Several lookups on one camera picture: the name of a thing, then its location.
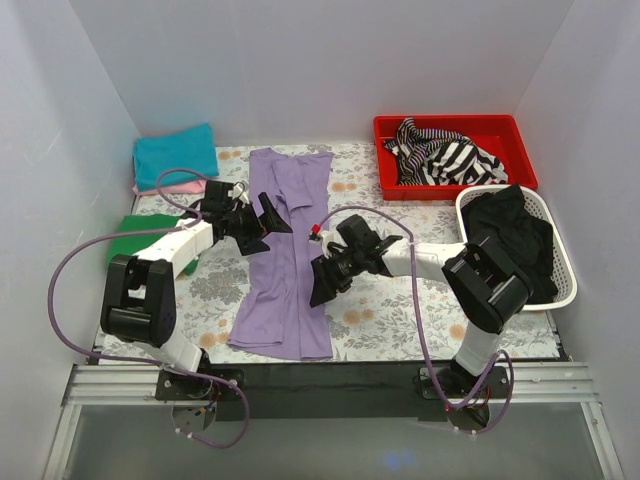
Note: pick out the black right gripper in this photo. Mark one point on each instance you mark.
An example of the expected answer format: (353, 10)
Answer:
(331, 273)

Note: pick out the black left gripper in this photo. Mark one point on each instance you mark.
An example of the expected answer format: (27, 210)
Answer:
(258, 223)

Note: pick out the lilac purple t shirt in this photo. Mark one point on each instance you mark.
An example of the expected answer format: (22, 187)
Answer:
(275, 319)

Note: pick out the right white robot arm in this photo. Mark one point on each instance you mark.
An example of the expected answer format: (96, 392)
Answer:
(489, 286)

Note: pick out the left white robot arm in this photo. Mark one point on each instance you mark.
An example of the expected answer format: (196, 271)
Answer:
(139, 303)

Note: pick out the floral patterned table cloth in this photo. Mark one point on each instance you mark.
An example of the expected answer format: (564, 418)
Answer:
(374, 320)

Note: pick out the pink folded t shirt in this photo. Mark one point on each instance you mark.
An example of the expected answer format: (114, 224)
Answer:
(193, 187)

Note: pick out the teal folded t shirt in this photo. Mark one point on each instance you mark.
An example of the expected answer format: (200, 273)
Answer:
(191, 149)

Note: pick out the black white striped shirt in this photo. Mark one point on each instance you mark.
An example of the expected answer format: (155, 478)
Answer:
(437, 157)

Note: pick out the black garment in basket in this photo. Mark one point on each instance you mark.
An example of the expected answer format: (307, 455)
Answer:
(527, 240)

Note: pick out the red plastic bin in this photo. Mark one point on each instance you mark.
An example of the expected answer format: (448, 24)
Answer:
(496, 134)

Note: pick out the white perforated laundry basket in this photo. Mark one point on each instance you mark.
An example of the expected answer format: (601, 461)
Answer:
(563, 275)

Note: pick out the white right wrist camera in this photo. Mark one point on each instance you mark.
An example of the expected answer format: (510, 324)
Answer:
(330, 241)

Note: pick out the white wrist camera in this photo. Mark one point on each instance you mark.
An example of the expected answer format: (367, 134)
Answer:
(330, 241)
(239, 193)

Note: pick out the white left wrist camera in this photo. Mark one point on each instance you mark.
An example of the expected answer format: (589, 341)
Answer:
(239, 193)

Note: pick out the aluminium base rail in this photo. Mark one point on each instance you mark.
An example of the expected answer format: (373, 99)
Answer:
(327, 390)

